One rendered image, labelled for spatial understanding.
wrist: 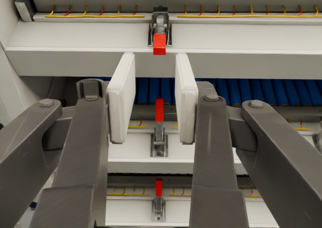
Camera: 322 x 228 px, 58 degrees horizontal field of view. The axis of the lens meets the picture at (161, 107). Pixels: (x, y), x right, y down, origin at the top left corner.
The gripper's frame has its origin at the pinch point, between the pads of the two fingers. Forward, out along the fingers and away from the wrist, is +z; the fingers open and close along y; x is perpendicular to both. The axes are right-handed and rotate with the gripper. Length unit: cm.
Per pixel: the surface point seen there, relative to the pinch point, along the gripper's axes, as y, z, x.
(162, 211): 1.0, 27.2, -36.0
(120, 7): -4.7, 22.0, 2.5
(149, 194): -1.8, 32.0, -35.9
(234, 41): 9.1, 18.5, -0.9
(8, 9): -17.4, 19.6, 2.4
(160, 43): 0.3, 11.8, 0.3
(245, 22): 10.7, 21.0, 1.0
